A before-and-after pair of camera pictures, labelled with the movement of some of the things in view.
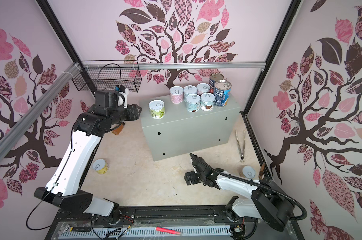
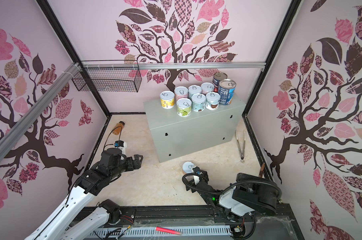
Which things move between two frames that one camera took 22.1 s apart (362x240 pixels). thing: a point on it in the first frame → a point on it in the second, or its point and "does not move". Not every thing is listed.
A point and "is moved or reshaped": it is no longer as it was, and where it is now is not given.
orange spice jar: x=118 y=130 does not move
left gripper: x=136 y=113 → x=131 y=166
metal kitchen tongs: x=242 y=154 does not move
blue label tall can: x=222 y=90 is moved or reshaped
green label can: x=157 y=108 → x=184 y=107
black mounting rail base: x=168 y=216 does not move
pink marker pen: x=167 y=230 does not move
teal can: x=207 y=100 is moved or reshaped
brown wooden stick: x=260 y=175 does not move
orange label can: x=248 y=172 → x=187 y=167
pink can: x=176 y=94 is moved or reshaped
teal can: x=193 y=101 is moved or reshaped
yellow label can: x=100 y=166 is moved or reshaped
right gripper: x=192 y=174 → x=191 y=184
